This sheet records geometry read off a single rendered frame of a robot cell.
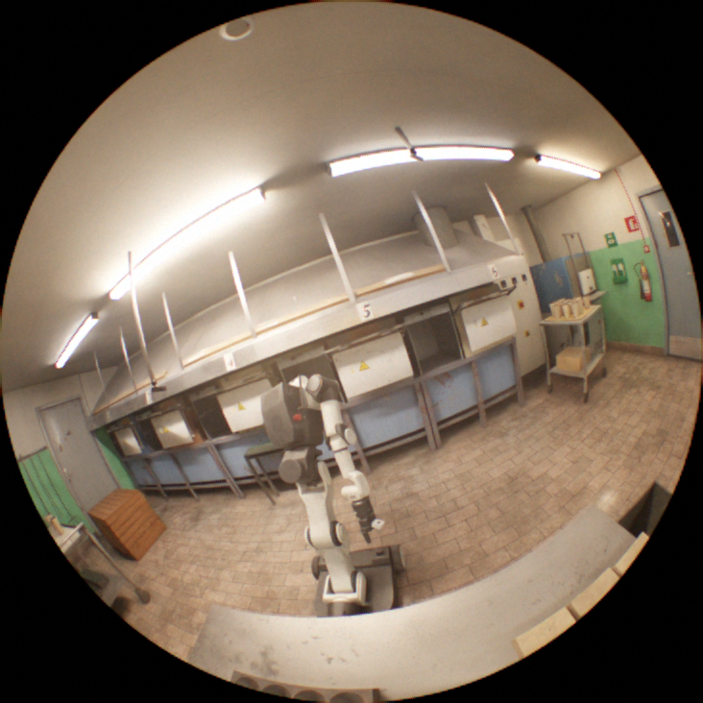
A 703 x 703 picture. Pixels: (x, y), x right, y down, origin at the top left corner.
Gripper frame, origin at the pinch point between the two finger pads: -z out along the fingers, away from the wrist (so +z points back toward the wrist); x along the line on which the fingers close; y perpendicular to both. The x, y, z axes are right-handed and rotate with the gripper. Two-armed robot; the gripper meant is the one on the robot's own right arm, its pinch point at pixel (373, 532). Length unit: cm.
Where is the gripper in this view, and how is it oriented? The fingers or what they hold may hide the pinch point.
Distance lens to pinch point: 118.5
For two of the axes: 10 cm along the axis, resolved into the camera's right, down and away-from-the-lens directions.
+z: -3.4, -8.7, 3.7
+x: 5.3, 1.5, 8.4
